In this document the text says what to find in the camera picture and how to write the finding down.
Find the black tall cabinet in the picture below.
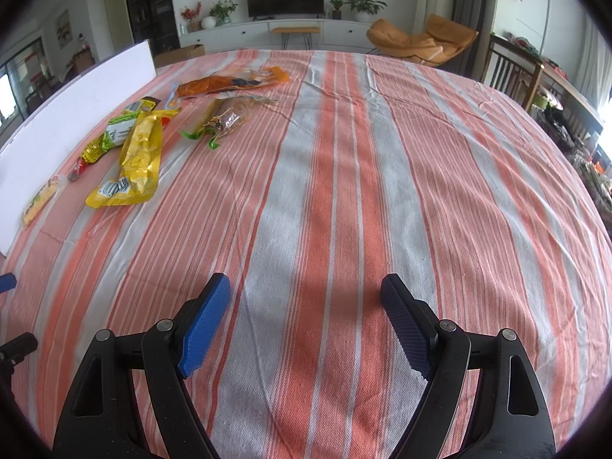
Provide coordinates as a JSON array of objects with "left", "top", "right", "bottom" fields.
[{"left": 125, "top": 0, "right": 179, "bottom": 57}]

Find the leafy plant white vase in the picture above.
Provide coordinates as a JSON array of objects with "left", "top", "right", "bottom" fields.
[{"left": 208, "top": 0, "right": 238, "bottom": 26}]

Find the wooden bench stool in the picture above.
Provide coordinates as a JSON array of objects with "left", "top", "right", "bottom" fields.
[{"left": 270, "top": 26, "right": 321, "bottom": 50}]

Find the brown snack green-end packet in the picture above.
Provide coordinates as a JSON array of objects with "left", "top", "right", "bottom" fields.
[{"left": 181, "top": 95, "right": 277, "bottom": 150}]

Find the potted green plant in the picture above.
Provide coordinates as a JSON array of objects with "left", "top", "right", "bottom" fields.
[{"left": 347, "top": 0, "right": 387, "bottom": 23}]

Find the orange lounge chair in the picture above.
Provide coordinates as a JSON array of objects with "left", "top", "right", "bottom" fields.
[{"left": 366, "top": 13, "right": 478, "bottom": 67}]

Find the green snack packet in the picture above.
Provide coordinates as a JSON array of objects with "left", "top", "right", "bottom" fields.
[{"left": 80, "top": 96, "right": 160, "bottom": 165}]

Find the red flower arrangement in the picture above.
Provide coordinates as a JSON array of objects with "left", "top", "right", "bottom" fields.
[{"left": 181, "top": 1, "right": 202, "bottom": 32}]

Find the white sheer curtain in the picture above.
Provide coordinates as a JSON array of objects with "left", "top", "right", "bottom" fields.
[{"left": 575, "top": 16, "right": 611, "bottom": 110}]

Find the orange snack packet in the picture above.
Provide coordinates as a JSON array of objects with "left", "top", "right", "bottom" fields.
[{"left": 166, "top": 67, "right": 290, "bottom": 108}]

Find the small dark potted plant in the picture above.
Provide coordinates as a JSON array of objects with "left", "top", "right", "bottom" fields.
[{"left": 329, "top": 0, "right": 344, "bottom": 20}]

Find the striped orange tablecloth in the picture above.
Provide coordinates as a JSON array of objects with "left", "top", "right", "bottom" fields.
[{"left": 1, "top": 51, "right": 611, "bottom": 458}]

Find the wooden side table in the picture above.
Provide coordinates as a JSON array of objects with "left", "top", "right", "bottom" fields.
[{"left": 490, "top": 32, "right": 606, "bottom": 142}]

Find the white tv cabinet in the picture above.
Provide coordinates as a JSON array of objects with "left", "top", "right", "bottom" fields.
[{"left": 179, "top": 19, "right": 373, "bottom": 54}]

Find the yellow red snack pouch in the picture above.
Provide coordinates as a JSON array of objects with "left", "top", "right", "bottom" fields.
[{"left": 85, "top": 109, "right": 181, "bottom": 209}]

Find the grey curtain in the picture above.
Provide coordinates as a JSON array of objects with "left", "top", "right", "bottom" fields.
[{"left": 452, "top": 0, "right": 497, "bottom": 80}]

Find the dark wooden dining chair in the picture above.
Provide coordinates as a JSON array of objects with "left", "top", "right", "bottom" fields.
[{"left": 479, "top": 33, "right": 545, "bottom": 111}]

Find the white cardboard box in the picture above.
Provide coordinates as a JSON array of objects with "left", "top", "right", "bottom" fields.
[{"left": 1, "top": 42, "right": 156, "bottom": 255}]

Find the cream rice cracker packet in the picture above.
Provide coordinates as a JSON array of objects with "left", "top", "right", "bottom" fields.
[{"left": 22, "top": 175, "right": 67, "bottom": 228}]

